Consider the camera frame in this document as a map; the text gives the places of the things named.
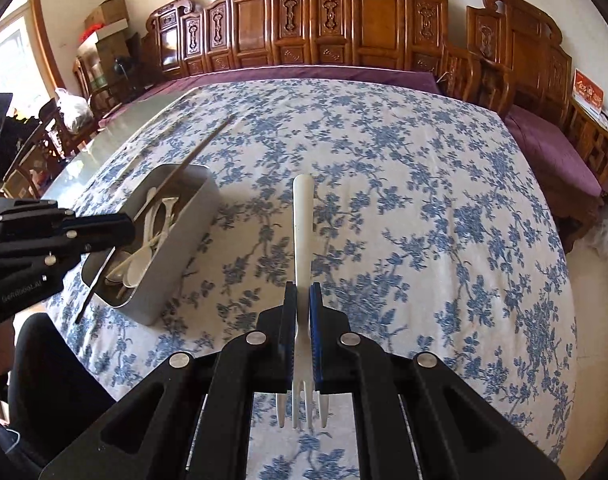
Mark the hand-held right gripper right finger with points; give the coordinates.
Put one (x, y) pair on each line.
(316, 320)

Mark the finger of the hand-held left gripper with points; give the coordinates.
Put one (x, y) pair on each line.
(84, 246)
(104, 224)

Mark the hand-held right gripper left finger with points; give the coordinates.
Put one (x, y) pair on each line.
(290, 320)

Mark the brown wooden chopstick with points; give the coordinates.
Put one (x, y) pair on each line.
(96, 285)
(204, 146)

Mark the white plastic ladle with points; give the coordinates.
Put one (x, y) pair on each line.
(134, 267)

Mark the white plastic spoon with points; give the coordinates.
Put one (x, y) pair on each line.
(168, 215)

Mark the grey metal utensil box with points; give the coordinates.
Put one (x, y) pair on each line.
(184, 265)

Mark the white plastic fork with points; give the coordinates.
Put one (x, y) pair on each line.
(302, 220)

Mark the person's black trousers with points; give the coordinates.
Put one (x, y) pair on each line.
(54, 375)

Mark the dark wooden chair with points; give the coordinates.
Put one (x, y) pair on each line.
(49, 145)

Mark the white plastic bag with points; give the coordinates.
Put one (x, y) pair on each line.
(70, 107)

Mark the blue floral tablecloth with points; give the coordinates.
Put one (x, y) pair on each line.
(408, 210)

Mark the cardboard box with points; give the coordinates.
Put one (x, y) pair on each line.
(106, 12)

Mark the purple sofa cushion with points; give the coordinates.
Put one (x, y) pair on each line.
(294, 74)

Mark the purple armchair cushion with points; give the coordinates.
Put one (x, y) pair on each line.
(548, 155)

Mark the long carved wooden sofa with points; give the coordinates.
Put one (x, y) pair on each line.
(334, 20)

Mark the carved wooden armchair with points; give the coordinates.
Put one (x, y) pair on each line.
(523, 60)

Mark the red calendar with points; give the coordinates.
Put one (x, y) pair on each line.
(587, 92)

